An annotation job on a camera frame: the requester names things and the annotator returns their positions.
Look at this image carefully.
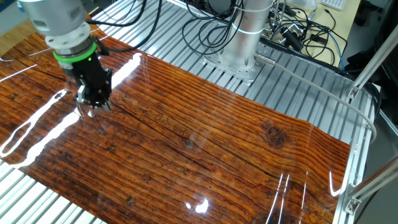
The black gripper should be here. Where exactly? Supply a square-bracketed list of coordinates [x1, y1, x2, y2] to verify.
[58, 52, 113, 113]

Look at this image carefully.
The glossy wood-grain mat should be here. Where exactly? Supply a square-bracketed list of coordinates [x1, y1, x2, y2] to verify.
[0, 26, 351, 224]

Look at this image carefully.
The black cylindrical device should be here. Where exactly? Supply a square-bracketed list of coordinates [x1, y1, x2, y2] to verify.
[281, 26, 304, 52]

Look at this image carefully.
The white keyboard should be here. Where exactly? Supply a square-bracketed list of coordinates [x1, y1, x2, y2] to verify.
[320, 0, 347, 12]

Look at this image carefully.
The black office chair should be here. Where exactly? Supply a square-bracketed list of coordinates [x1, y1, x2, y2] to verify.
[345, 0, 398, 125]

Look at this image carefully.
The green adapter ring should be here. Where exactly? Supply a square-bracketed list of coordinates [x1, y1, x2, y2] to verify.
[52, 42, 99, 65]

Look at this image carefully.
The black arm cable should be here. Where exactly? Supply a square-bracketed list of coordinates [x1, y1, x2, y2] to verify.
[85, 0, 163, 54]

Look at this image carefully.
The black cable bundle at base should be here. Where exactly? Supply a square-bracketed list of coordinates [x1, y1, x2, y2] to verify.
[182, 0, 247, 57]

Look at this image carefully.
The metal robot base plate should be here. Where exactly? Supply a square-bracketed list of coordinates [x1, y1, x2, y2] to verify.
[202, 42, 266, 84]

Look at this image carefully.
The grey hose with metal plug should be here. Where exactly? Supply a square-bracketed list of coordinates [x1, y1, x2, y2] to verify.
[254, 53, 377, 144]

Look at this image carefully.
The blue cable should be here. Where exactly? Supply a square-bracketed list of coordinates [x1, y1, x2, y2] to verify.
[328, 32, 346, 71]

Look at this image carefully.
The aluminium frame strut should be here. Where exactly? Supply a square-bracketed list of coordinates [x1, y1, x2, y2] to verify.
[344, 161, 398, 215]
[348, 23, 398, 100]

